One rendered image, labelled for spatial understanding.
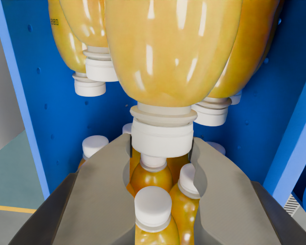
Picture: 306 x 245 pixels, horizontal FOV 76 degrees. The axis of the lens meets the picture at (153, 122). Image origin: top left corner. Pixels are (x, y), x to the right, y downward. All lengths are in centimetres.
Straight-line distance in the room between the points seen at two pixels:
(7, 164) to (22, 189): 30
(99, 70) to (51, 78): 11
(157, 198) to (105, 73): 13
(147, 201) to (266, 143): 16
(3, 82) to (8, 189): 180
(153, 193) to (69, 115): 17
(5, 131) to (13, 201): 183
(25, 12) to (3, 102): 34
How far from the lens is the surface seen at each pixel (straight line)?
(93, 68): 18
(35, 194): 221
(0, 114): 56
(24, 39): 24
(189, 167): 26
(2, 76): 55
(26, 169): 202
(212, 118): 20
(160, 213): 21
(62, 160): 32
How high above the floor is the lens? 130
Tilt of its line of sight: 63 degrees down
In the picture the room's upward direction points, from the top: 180 degrees counter-clockwise
